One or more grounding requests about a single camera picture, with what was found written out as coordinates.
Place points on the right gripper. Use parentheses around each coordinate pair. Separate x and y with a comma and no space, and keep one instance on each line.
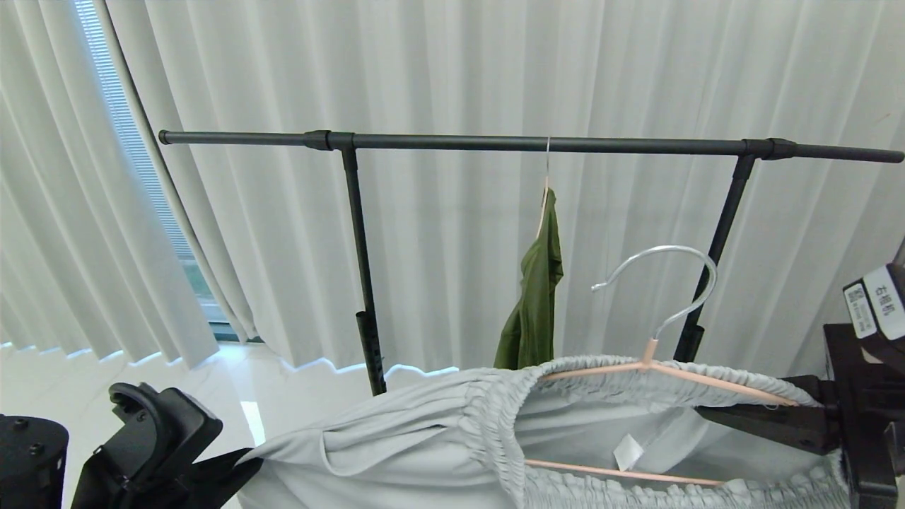
(877,410)

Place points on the pink clothes hanger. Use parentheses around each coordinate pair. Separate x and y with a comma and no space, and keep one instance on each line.
(546,185)
(649,351)

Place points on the green printed shirt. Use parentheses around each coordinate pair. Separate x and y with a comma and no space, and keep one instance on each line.
(534,318)

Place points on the pale grey shorts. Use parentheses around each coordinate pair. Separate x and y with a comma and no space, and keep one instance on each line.
(424,438)

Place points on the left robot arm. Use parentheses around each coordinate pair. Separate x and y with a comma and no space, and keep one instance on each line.
(28,466)

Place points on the black clothes rack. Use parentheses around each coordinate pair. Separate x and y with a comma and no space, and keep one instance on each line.
(459,143)

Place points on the white curtain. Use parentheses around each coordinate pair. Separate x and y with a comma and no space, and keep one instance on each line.
(56,212)
(459,71)

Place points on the window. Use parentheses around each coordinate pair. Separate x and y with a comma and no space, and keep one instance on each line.
(120,106)

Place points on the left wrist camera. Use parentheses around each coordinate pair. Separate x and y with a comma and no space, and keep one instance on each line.
(184,431)

